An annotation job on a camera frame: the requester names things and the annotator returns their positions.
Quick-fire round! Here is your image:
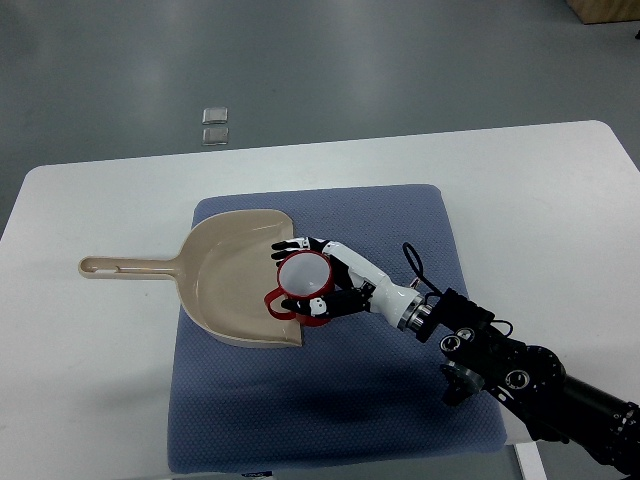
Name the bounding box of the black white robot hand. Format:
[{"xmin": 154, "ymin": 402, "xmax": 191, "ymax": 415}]
[{"xmin": 271, "ymin": 237, "xmax": 431, "ymax": 331}]

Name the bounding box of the red mug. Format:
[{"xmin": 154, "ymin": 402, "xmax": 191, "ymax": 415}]
[{"xmin": 264, "ymin": 250, "xmax": 335, "ymax": 327}]

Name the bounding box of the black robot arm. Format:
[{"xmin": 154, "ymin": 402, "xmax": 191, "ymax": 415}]
[{"xmin": 407, "ymin": 289, "xmax": 639, "ymax": 479}]

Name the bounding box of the beige plastic dustpan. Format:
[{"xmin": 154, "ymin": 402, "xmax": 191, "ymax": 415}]
[{"xmin": 78, "ymin": 209, "xmax": 303, "ymax": 348}]

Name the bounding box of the blue fabric cushion mat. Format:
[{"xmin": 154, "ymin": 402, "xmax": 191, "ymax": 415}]
[{"xmin": 167, "ymin": 184, "xmax": 507, "ymax": 474}]

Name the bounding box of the upper metal floor plate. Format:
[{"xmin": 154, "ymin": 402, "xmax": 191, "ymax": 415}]
[{"xmin": 202, "ymin": 106, "xmax": 228, "ymax": 125}]

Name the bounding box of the white table leg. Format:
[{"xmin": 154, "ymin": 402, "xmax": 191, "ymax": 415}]
[{"xmin": 514, "ymin": 442, "xmax": 547, "ymax": 480}]

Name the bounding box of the wooden box corner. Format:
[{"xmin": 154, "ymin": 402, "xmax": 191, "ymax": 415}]
[{"xmin": 566, "ymin": 0, "xmax": 639, "ymax": 25}]

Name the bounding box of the black cable loop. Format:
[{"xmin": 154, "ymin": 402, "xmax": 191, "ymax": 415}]
[{"xmin": 402, "ymin": 242, "xmax": 444, "ymax": 297}]

